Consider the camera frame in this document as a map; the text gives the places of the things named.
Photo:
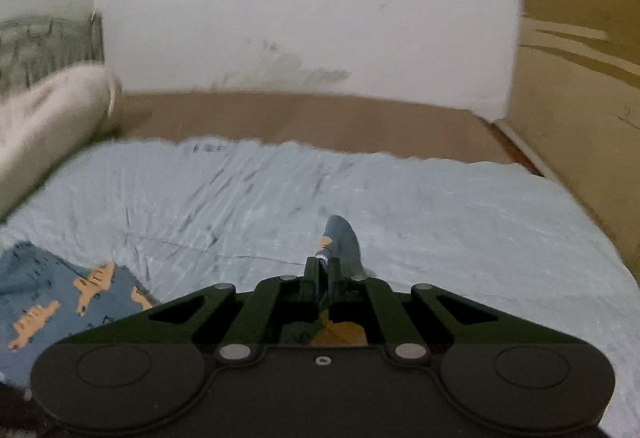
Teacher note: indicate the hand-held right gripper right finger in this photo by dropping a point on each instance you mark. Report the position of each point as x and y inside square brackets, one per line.
[336, 283]

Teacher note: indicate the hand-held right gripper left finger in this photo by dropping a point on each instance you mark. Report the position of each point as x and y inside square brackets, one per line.
[313, 279]

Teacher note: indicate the blue dinosaur print pants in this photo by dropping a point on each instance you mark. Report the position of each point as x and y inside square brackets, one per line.
[42, 278]

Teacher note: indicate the light blue blanket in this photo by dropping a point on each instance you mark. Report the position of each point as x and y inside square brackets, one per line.
[450, 228]

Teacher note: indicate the brown bed base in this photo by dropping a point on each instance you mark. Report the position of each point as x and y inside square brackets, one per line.
[325, 118]

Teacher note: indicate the cream bolster pillow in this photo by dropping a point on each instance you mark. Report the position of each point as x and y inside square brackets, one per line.
[45, 128]

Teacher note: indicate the brown cardboard panel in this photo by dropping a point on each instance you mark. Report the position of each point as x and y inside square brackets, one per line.
[570, 83]

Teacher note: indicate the grey metal headboard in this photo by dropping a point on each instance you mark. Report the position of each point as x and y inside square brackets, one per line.
[35, 48]

